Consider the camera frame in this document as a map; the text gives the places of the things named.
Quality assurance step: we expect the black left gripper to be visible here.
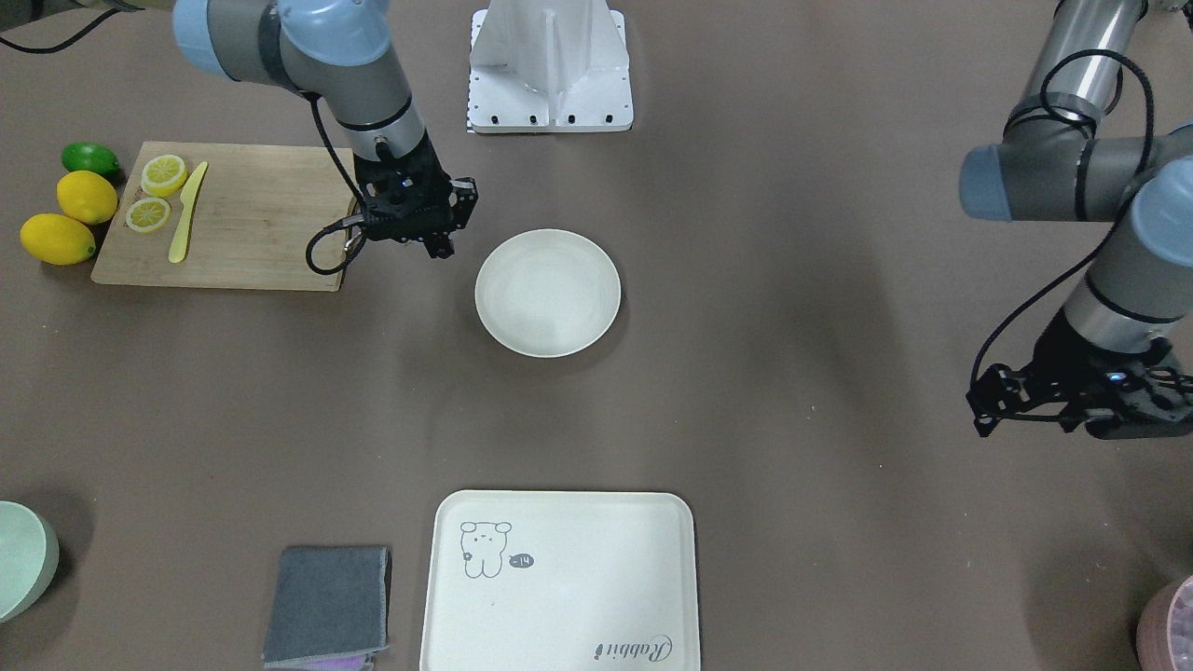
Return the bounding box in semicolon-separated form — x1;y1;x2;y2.
1025;310;1166;415

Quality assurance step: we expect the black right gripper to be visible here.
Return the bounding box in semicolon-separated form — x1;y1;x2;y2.
354;140;456;259

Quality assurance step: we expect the round white plate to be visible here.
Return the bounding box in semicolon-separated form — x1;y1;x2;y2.
472;228;623;358

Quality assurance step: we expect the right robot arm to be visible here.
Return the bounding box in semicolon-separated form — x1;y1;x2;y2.
173;1;478;261

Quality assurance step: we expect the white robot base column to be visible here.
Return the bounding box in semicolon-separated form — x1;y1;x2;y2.
466;1;635;133

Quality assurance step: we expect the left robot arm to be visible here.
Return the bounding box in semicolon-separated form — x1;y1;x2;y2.
958;1;1189;439

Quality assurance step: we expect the white rabbit tray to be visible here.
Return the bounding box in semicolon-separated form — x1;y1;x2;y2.
420;491;701;670

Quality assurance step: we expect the wooden cutting board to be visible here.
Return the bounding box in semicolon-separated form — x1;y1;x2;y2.
92;141;354;293

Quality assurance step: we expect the pink bowl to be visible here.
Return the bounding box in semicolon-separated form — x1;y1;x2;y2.
1136;575;1192;670

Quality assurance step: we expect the yellow plastic knife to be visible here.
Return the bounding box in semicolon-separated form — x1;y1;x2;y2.
168;161;209;264

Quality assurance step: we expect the lemon slice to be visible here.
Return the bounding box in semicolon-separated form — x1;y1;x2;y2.
124;197;173;233
140;154;190;199

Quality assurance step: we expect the yellow lemon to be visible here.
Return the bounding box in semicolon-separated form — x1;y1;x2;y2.
19;213;98;265
56;171;119;226

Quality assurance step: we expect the green lime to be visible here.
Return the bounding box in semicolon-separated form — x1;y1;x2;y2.
60;142;123;180

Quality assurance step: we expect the grey folded cloth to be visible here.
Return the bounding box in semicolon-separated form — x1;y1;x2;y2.
262;544;391;670

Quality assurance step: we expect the mint green bowl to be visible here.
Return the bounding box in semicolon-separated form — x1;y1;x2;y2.
1;501;60;622

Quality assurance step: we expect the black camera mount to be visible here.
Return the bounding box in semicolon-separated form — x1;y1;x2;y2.
966;351;1192;439
361;177;480;246

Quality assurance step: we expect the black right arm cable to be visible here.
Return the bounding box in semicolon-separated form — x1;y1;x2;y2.
305;93;373;277

